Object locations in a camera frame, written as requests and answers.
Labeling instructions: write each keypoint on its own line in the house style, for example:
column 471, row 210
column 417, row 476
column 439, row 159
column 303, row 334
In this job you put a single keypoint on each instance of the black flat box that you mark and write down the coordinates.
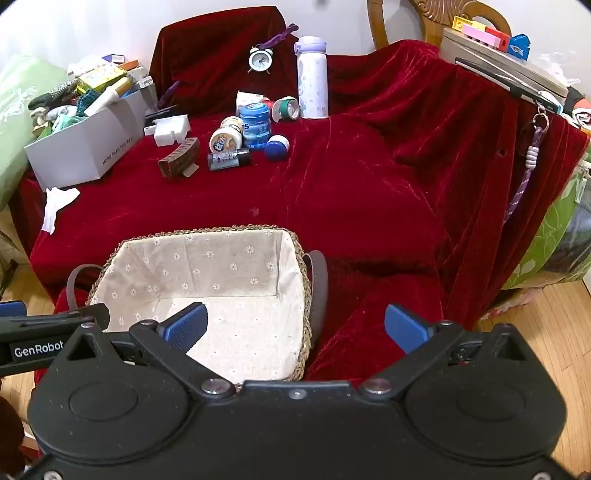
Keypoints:
column 161, row 113

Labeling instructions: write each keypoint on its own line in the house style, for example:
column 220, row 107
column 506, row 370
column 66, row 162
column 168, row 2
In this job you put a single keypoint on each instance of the white purple water bottle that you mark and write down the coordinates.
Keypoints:
column 311, row 78

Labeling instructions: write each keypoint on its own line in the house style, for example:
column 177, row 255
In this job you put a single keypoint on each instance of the blue toy block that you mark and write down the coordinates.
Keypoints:
column 519, row 45

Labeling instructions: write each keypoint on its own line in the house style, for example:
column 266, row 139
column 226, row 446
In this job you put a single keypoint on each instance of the blue gum bottle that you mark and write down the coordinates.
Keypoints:
column 255, row 124

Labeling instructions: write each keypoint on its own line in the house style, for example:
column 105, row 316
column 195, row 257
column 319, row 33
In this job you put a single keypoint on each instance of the white tube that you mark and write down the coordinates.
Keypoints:
column 104, row 99

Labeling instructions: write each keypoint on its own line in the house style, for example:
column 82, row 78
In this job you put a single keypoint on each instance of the red velvet cloth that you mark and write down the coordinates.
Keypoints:
column 346, row 184

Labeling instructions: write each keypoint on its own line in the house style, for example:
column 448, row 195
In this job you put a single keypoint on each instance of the white cardboard box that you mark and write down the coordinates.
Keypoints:
column 92, row 147

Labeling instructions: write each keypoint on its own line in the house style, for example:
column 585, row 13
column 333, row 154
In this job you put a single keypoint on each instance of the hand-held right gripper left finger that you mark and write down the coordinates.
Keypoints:
column 187, row 325

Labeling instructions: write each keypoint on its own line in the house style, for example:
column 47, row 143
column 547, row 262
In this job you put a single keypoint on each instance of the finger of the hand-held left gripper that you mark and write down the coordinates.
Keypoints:
column 69, row 320
column 11, row 308

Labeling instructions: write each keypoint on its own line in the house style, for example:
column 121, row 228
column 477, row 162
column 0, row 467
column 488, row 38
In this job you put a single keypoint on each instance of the grey flat case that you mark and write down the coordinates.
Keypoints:
column 489, row 57

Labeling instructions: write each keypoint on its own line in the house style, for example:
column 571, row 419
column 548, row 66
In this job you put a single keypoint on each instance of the green floral bag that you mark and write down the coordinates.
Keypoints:
column 554, row 230

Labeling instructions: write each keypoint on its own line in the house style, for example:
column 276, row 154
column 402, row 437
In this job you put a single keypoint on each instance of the white cup-shaped jar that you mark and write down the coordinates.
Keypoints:
column 247, row 98

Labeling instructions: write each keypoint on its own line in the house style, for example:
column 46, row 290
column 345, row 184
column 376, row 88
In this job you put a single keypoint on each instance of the white power adapter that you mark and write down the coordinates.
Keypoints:
column 168, row 129

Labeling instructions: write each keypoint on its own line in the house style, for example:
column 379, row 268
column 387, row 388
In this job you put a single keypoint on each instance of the green tape roll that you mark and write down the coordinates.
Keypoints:
column 284, row 110

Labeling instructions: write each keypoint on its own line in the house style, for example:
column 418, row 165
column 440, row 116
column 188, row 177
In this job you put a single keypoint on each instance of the small black bottle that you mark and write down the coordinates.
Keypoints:
column 228, row 160

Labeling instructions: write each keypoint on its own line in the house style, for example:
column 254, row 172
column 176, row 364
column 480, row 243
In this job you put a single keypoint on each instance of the pink toy block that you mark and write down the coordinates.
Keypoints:
column 478, row 33

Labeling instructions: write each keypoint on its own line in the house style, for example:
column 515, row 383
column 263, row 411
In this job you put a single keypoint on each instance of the red toy block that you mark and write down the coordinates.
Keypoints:
column 501, row 40

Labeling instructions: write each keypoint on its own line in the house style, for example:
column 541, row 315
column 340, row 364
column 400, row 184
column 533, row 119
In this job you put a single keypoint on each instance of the yellow green carton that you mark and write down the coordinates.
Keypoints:
column 99, row 76

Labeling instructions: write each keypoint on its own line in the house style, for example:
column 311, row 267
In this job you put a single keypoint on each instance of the wicker basket with floral liner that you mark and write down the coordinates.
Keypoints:
column 207, row 258

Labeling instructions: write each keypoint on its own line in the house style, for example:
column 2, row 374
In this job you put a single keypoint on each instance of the yellow toy block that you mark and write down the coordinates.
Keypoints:
column 461, row 21

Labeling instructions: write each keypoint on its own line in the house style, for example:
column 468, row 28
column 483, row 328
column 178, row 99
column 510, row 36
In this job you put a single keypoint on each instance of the printed yellow white jar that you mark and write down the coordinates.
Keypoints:
column 225, row 141

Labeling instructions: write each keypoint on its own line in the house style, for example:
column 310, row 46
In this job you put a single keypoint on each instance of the white crumpled cloth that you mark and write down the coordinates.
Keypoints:
column 57, row 201

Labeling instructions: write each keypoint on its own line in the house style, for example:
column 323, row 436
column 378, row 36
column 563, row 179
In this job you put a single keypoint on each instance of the white twin-bell alarm clock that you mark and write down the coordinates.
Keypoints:
column 259, row 60

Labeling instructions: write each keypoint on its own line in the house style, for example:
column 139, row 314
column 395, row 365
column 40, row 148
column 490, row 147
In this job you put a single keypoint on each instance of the white charger plug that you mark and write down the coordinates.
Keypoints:
column 144, row 82

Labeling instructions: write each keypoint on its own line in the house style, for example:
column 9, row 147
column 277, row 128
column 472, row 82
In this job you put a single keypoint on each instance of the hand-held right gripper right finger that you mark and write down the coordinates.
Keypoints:
column 406, row 330

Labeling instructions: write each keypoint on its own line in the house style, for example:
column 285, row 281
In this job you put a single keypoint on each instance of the teal knitted cloth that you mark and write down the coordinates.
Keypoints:
column 87, row 102

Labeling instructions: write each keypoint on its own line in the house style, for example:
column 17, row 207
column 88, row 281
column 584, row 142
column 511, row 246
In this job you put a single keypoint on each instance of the green pillow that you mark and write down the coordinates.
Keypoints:
column 18, row 115

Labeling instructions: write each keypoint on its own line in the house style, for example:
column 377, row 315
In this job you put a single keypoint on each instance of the light green cloth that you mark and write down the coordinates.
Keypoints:
column 69, row 122

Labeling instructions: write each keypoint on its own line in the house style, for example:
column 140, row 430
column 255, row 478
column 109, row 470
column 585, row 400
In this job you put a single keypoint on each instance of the wooden chair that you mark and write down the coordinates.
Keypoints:
column 425, row 14

